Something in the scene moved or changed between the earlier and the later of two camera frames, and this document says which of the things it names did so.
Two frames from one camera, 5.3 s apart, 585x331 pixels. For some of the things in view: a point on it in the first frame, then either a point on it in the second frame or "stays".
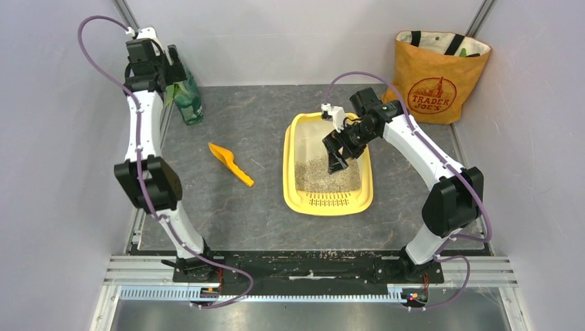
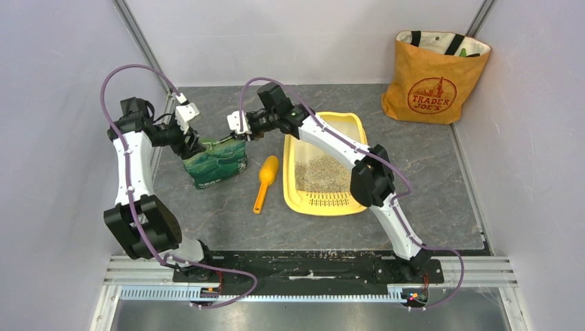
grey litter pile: (312, 175) stays
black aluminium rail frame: (308, 268) stays
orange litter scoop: (226, 156) to (268, 172)
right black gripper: (333, 142) to (254, 134)
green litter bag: (186, 94) to (220, 160)
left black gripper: (176, 72) to (186, 150)
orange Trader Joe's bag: (434, 72) stays
